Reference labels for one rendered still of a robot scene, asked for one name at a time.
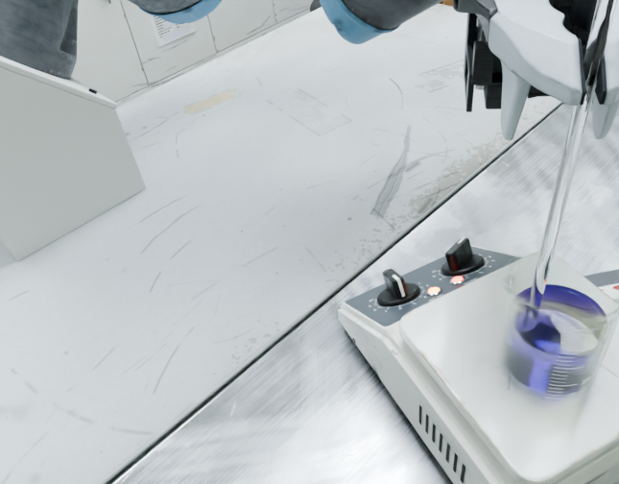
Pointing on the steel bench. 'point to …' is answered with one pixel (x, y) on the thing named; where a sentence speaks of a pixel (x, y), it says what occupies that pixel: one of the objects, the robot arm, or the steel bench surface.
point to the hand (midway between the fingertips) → (590, 60)
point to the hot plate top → (605, 388)
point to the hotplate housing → (390, 345)
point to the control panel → (427, 275)
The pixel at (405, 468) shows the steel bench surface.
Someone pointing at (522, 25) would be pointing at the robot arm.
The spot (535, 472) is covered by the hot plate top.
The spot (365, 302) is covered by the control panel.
